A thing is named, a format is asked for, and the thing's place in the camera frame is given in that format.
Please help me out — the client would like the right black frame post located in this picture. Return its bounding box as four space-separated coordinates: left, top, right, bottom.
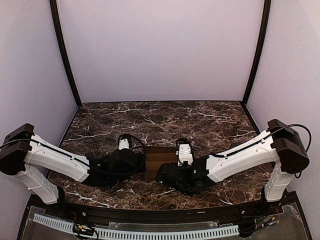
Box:
241 0 272 108

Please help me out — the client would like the brown cardboard box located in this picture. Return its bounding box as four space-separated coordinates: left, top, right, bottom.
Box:
144 146 178 180

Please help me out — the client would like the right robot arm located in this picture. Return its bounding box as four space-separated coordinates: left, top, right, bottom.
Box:
155 119 310 203

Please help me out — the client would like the black front rail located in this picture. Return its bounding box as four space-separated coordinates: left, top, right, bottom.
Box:
45 200 283 225

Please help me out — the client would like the black frame post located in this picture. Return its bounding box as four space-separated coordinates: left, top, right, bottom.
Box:
241 0 272 108
49 0 82 108

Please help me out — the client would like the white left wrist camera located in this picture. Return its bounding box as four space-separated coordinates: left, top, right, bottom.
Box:
117 133 146 152

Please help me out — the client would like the white slotted cable duct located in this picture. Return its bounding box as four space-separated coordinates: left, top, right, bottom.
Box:
32 213 240 240

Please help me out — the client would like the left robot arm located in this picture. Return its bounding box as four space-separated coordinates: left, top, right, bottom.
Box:
0 123 147 205

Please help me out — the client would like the left black frame post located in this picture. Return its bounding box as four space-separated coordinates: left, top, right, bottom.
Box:
49 0 82 108

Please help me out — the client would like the small circuit board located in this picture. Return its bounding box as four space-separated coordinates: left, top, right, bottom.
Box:
72 223 95 236

